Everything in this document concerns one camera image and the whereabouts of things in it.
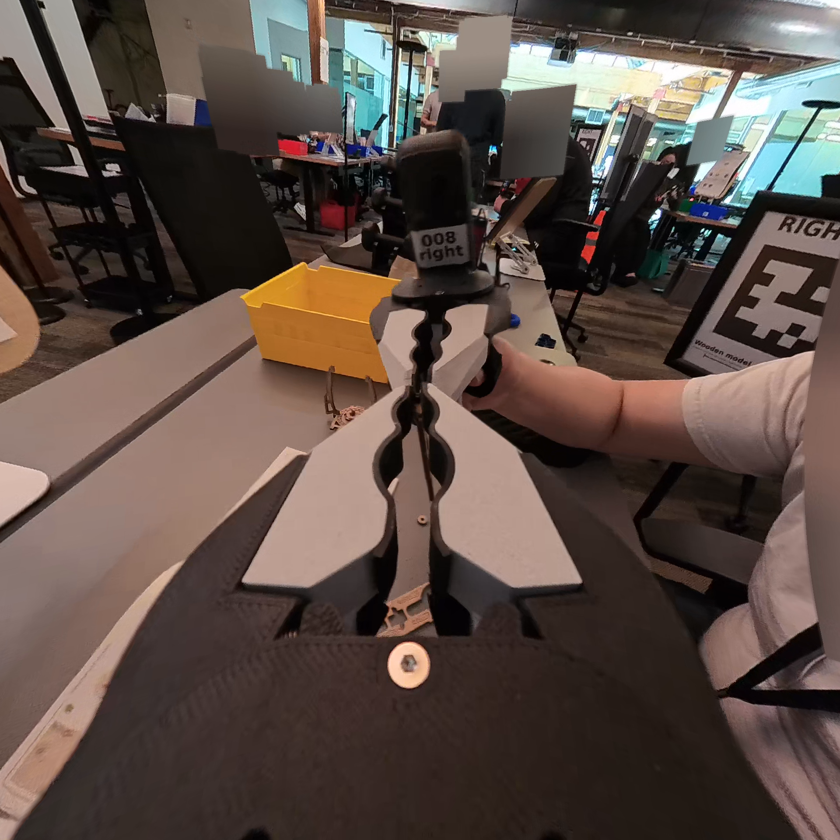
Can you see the grey storage box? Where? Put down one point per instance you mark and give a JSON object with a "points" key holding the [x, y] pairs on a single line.
{"points": [[689, 285]]}

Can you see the white folding stand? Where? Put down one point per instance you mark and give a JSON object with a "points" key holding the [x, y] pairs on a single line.
{"points": [[522, 262], [19, 492]]}

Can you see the yellow plastic bin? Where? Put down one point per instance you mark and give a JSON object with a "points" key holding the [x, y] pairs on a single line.
{"points": [[315, 334]]}

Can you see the red water bottle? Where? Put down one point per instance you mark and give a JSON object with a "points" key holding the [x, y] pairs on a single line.
{"points": [[479, 236]]}

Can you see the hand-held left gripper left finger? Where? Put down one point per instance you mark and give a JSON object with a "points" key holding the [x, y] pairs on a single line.
{"points": [[315, 525]]}

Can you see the green bag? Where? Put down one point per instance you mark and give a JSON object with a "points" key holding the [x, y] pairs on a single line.
{"points": [[653, 264]]}

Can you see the black oval mesh pad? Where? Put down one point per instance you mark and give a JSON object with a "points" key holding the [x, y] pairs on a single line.
{"points": [[558, 446]]}

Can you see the wooden office desk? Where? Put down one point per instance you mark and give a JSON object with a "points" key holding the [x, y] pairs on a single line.
{"points": [[315, 157]]}

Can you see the small blue object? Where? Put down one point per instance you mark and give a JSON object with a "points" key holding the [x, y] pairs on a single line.
{"points": [[546, 341]]}

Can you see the flat slotted wooden part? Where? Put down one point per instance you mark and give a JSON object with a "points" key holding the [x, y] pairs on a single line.
{"points": [[403, 613]]}

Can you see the black framed marker sign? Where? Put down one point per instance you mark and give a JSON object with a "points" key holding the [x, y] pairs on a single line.
{"points": [[774, 308]]}

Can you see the printed instruction booklet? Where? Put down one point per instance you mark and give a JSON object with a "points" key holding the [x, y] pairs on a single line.
{"points": [[65, 712]]}

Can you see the red storage bin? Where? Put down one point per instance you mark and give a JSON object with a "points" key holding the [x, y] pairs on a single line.
{"points": [[338, 215]]}

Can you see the orange safety vest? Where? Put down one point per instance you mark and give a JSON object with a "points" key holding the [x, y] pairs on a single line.
{"points": [[594, 236]]}

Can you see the ceiling mounted device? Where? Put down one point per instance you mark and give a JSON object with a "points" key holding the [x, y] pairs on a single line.
{"points": [[564, 49]]}

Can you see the blue storage bin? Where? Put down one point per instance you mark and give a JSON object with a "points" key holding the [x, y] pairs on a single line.
{"points": [[197, 111]]}

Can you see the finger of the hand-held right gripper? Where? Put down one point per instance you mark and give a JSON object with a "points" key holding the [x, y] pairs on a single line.
{"points": [[466, 348], [397, 348]]}

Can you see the person in white shirt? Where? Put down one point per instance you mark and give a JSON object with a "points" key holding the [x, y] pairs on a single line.
{"points": [[741, 407]]}

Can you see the black knobbed stand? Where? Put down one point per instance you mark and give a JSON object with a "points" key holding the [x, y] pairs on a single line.
{"points": [[380, 243]]}

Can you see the person's right hand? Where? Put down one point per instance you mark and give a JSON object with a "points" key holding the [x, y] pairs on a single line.
{"points": [[515, 380]]}

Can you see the assembled wooden sub-model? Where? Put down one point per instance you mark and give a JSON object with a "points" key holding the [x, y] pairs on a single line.
{"points": [[348, 415]]}

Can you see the black partition panel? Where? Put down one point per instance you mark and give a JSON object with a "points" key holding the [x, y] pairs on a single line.
{"points": [[203, 216]]}

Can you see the black office chair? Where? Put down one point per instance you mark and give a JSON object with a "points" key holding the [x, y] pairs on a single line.
{"points": [[630, 223]]}

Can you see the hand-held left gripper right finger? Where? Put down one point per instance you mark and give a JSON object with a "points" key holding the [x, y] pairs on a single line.
{"points": [[512, 525]]}

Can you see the black floor lamp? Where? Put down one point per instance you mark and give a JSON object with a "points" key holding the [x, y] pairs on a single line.
{"points": [[820, 105]]}

